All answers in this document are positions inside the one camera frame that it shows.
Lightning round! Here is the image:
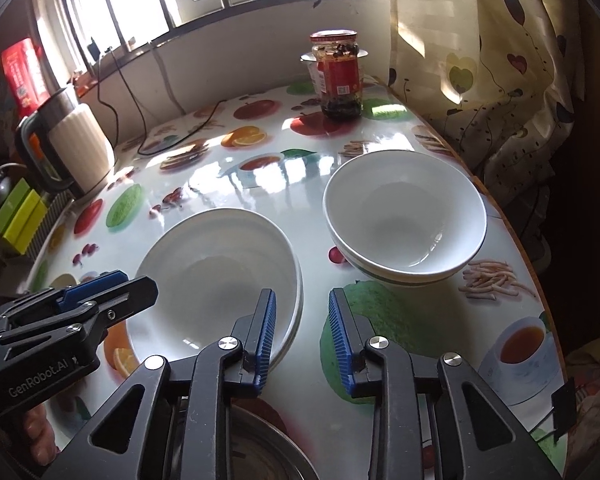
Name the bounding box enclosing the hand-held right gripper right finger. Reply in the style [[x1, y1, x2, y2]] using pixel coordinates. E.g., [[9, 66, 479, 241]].
[[328, 287, 563, 480]]

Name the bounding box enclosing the chevron patterned tray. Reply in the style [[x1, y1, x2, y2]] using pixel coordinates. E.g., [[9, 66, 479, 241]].
[[25, 192, 76, 261]]

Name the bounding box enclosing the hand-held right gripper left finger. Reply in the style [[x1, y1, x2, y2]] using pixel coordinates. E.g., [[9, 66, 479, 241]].
[[42, 288, 278, 480]]

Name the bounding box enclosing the yellow-green box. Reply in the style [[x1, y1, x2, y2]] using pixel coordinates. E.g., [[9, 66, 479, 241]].
[[2, 191, 48, 255]]

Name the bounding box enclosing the grey cable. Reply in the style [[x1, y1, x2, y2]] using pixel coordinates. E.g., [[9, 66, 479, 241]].
[[150, 42, 187, 116]]

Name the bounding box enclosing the stainless steel bowl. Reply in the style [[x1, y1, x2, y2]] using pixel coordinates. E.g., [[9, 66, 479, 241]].
[[180, 395, 326, 480]]

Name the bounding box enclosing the black power cable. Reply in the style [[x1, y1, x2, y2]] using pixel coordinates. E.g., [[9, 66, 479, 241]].
[[97, 47, 226, 157]]

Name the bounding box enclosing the white bowl with blue stripe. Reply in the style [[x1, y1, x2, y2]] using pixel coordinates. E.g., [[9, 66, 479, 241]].
[[322, 152, 488, 288]]

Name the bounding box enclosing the white bowl with floral print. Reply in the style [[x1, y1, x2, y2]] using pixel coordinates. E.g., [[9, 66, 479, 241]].
[[126, 207, 305, 373]]

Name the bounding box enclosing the cream heart print curtain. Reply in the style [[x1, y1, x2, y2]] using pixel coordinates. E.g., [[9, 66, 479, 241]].
[[387, 0, 581, 271]]

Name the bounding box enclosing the cream electric kettle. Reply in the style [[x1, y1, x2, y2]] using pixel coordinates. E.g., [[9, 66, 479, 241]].
[[14, 87, 116, 198]]

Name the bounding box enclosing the dark green box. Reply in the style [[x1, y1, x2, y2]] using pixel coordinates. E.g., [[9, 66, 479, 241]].
[[0, 178, 31, 236]]

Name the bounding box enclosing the red printed gift bag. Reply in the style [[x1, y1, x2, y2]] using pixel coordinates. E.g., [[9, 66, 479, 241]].
[[0, 37, 51, 118]]

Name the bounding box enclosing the person's left hand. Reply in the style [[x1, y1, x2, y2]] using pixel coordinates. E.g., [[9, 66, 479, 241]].
[[20, 402, 58, 461]]

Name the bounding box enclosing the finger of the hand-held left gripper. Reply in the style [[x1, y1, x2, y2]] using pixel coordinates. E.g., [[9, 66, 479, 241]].
[[55, 276, 159, 336], [50, 270, 131, 311]]

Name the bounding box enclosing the white can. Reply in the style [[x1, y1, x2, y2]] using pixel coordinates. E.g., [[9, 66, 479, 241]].
[[300, 47, 371, 93]]

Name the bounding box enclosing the red label glass jar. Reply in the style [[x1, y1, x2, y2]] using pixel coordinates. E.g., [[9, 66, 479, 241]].
[[309, 30, 363, 121]]

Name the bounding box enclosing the grey round device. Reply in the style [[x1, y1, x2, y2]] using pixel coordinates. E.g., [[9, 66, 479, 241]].
[[0, 162, 16, 202]]

